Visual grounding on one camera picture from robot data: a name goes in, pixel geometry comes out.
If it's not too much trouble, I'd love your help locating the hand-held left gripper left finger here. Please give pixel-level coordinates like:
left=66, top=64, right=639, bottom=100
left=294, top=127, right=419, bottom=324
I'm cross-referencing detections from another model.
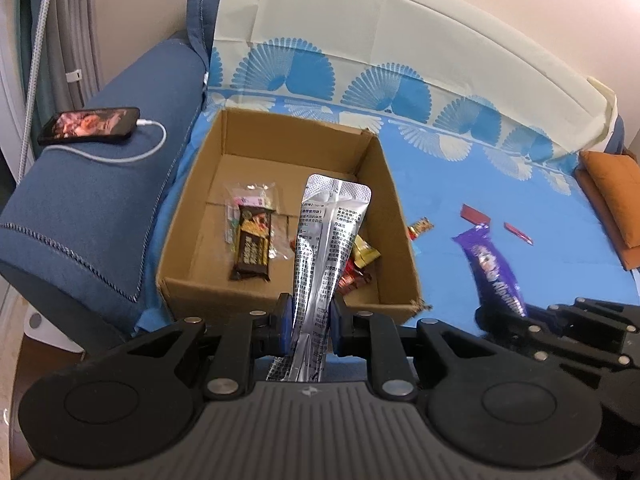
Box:
left=87, top=293, right=293, bottom=402

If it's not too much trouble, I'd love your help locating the red stick packet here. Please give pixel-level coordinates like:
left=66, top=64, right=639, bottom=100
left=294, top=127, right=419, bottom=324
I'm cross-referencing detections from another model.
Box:
left=503, top=222, right=535, bottom=246

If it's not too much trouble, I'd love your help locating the purple chocolate bar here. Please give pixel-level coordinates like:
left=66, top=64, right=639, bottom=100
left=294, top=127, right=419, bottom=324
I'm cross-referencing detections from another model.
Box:
left=452, top=224, right=528, bottom=318

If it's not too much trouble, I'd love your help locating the grey curtain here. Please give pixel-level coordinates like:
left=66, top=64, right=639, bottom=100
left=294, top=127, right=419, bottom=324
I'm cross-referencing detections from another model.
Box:
left=15, top=0, right=103, bottom=111

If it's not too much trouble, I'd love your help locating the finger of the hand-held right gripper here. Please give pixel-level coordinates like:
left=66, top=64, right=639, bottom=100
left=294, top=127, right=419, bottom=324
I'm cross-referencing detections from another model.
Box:
left=475, top=305, right=632, bottom=376
left=547, top=297, right=640, bottom=333

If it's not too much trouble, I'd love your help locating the brown cardboard box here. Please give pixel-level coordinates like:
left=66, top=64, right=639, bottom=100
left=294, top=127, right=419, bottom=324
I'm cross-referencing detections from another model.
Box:
left=156, top=107, right=426, bottom=326

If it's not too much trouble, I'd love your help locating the clear pink candy packet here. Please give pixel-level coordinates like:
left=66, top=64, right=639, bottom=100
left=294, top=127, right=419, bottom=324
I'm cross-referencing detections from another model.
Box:
left=224, top=183, right=278, bottom=258

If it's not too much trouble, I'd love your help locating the black garment steamer with hose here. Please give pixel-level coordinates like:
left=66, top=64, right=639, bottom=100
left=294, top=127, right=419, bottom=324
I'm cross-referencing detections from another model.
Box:
left=15, top=0, right=56, bottom=186

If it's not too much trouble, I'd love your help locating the white door frame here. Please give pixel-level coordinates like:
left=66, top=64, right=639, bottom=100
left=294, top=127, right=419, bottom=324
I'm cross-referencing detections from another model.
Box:
left=0, top=0, right=31, bottom=171

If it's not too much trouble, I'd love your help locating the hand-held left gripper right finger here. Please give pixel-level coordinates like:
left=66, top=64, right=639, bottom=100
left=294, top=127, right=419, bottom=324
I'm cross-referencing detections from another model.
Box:
left=330, top=293, right=547, bottom=403

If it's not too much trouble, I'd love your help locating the blue fabric sofa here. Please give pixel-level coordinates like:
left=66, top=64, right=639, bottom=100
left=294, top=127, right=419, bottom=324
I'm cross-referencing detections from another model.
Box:
left=0, top=0, right=226, bottom=341

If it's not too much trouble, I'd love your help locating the red and gold candy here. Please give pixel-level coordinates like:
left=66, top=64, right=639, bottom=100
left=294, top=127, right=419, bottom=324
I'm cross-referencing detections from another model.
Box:
left=407, top=216, right=434, bottom=239

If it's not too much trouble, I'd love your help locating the white charging cable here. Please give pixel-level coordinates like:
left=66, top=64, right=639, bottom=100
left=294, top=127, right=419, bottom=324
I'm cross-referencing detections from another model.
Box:
left=70, top=119, right=167, bottom=163

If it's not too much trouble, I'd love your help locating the black smartphone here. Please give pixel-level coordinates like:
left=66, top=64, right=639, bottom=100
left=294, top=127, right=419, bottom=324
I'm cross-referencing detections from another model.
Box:
left=37, top=106, right=141, bottom=147

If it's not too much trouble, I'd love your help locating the silver sachet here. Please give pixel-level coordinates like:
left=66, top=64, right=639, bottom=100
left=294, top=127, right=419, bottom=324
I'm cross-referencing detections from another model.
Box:
left=266, top=174, right=373, bottom=383

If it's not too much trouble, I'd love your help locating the yellow candy packet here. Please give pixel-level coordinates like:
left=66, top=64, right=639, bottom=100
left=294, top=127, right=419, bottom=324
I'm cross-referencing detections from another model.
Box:
left=350, top=236, right=382, bottom=268

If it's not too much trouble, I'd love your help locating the large red snack packet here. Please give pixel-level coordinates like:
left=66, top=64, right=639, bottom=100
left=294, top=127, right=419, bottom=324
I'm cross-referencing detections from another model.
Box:
left=336, top=259, right=373, bottom=292

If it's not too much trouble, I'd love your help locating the small red square packet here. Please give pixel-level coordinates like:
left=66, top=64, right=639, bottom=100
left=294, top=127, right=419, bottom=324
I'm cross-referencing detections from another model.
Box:
left=460, top=204, right=492, bottom=225

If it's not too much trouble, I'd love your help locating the orange cushion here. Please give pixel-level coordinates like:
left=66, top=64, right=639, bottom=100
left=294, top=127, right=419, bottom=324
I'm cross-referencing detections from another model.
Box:
left=574, top=150, right=640, bottom=273

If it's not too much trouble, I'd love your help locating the brown chocolate bar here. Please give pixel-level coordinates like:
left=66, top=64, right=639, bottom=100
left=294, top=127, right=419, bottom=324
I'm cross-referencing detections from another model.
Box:
left=230, top=205, right=275, bottom=282

